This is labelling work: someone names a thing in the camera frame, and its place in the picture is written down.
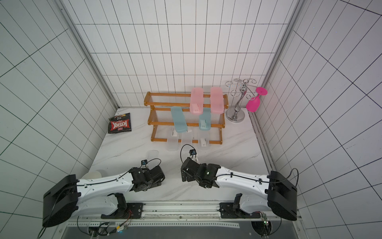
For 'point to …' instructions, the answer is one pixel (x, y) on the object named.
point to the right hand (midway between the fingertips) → (185, 173)
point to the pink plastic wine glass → (253, 104)
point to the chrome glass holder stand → (235, 115)
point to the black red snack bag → (120, 123)
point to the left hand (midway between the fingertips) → (148, 184)
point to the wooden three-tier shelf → (160, 118)
